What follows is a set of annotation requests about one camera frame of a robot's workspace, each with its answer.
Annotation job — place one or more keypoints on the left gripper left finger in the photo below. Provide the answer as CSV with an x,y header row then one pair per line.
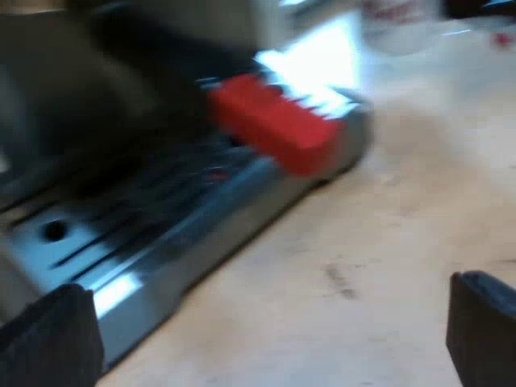
x,y
48,342

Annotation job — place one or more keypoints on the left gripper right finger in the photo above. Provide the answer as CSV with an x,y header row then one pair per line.
x,y
483,334

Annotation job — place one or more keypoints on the steel espresso machine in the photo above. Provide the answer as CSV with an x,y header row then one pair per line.
x,y
161,217

